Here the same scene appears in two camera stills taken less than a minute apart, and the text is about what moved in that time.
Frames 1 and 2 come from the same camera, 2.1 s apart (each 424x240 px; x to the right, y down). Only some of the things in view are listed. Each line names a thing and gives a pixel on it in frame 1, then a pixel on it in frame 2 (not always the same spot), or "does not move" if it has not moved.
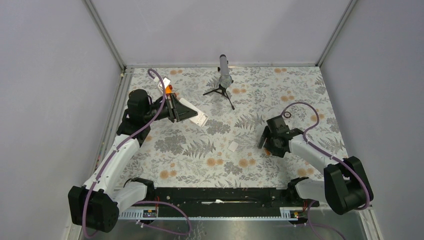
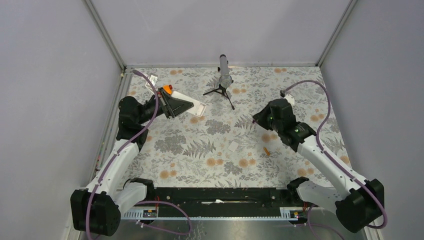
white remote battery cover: [233, 146] does not move
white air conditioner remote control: [201, 118] to [198, 109]
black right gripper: [277, 152] to [260, 117]
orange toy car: [168, 89] does not move
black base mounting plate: [221, 197] does not move
